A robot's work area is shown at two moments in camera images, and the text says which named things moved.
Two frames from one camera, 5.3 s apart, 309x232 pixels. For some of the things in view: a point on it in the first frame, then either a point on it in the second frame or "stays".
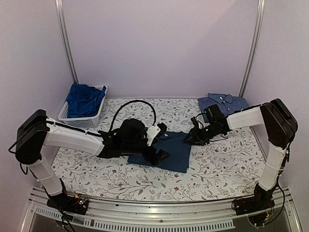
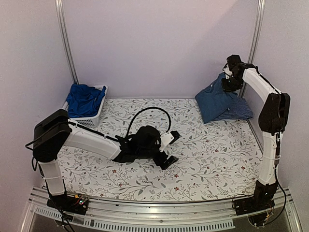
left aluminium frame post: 59,6 stays
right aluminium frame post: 257,30 stays
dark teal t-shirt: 174,143 to 213,99
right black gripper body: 204,136 to 233,84
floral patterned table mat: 228,169 stays
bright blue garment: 82,100 stays
